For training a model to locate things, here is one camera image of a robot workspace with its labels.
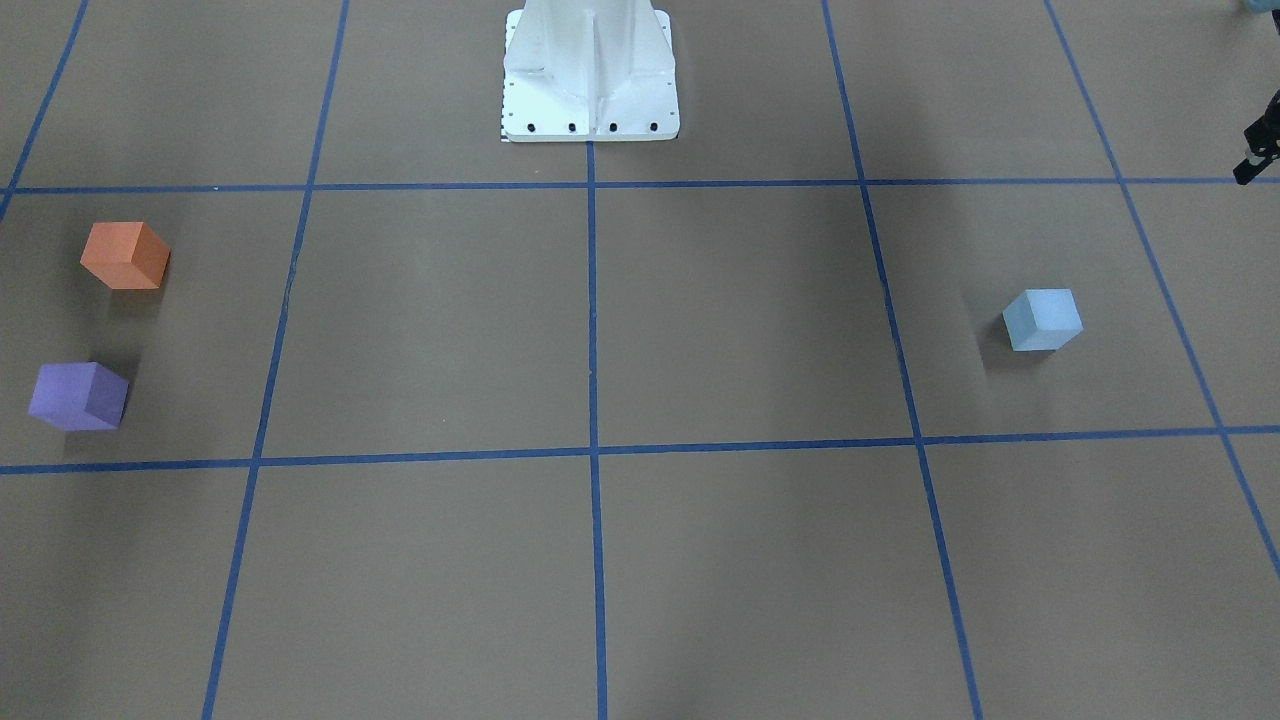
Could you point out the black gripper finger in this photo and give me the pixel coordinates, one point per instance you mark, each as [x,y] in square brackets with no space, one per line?
[1262,138]

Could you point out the light blue foam block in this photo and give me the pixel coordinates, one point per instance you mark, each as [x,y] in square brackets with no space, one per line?
[1042,319]

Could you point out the orange foam block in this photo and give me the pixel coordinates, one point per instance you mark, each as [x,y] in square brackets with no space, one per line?
[126,255]

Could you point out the purple foam block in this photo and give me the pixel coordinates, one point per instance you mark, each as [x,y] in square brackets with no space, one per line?
[79,396]

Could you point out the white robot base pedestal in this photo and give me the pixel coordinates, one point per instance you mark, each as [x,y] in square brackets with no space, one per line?
[589,71]

